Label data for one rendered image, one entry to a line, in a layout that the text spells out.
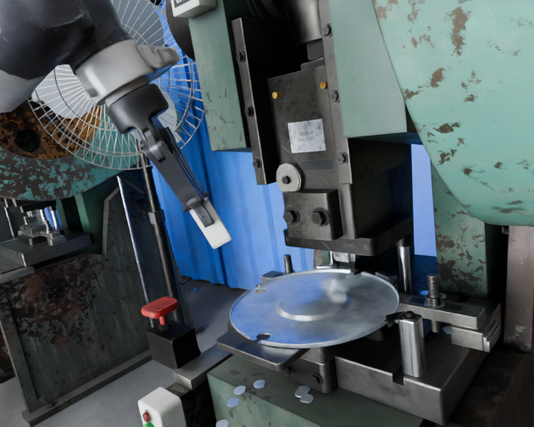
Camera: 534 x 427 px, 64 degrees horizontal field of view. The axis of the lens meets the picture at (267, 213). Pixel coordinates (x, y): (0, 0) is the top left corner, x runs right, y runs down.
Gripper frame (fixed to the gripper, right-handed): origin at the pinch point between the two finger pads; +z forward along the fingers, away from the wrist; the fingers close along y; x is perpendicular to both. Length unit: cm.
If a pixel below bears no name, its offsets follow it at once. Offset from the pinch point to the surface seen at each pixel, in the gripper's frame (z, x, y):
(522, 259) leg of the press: 41, 46, -14
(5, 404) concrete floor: 53, -148, -122
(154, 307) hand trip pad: 14.6, -23.1, -23.2
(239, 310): 18.5, -5.6, -9.7
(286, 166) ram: 0.9, 14.2, -13.7
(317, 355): 28.1, 3.1, -0.9
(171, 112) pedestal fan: -20, -5, -77
